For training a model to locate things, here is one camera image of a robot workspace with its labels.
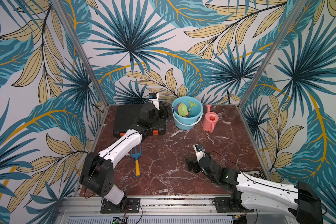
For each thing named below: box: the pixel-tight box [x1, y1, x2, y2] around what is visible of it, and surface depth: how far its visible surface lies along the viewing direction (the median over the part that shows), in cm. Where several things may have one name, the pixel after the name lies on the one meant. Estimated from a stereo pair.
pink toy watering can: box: [202, 104, 219, 133], surface depth 100 cm
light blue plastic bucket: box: [171, 96, 204, 131], surface depth 99 cm
